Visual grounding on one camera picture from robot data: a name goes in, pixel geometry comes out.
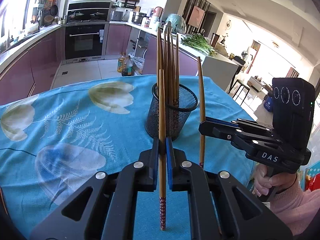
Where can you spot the pink kettle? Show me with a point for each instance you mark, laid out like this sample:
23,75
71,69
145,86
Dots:
158,12

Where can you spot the black lidded pan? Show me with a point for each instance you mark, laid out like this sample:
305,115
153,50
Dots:
98,13
75,13

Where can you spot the black round stool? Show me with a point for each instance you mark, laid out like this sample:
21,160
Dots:
241,83

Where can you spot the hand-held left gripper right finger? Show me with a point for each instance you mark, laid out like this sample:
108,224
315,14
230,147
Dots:
169,160

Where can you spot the person's right hand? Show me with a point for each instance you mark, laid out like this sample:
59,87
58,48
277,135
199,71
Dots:
265,182

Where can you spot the person's right forearm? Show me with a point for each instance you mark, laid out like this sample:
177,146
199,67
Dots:
297,207

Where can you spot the clear plastic bag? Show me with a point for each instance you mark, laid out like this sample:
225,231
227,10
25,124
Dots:
138,63

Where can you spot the blue floral tablecloth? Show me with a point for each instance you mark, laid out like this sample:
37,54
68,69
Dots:
75,130

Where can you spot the black mesh utensil holder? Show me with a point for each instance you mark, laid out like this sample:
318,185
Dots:
182,115

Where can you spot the silver metal box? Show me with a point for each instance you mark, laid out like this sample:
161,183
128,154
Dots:
116,16

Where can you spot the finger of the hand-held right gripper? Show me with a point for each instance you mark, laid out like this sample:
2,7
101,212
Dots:
250,126
217,131

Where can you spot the wooden chopstick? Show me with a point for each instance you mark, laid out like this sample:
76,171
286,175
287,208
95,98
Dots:
162,105
169,55
201,92
165,55
159,55

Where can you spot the framed wall picture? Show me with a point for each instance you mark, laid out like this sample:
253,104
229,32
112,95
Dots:
195,16

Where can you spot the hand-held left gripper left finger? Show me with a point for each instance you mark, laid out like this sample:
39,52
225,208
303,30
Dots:
156,160

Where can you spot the kitchen window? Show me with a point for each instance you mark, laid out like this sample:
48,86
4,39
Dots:
15,2

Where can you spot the black range hood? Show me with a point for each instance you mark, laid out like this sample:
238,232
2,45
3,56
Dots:
88,6

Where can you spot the steel cooking pot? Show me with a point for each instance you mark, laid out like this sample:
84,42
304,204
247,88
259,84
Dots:
138,18

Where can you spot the dark oil bottle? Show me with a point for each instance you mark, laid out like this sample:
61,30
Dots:
127,67

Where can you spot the pink lower kitchen cabinets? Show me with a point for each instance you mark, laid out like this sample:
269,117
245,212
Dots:
32,65
116,38

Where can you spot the yellow oil bottle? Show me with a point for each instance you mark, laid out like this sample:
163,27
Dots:
120,63

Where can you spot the bunch of green vegetables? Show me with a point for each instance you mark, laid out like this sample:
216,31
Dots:
197,43

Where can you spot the black built-in oven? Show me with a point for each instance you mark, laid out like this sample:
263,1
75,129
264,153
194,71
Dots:
83,42

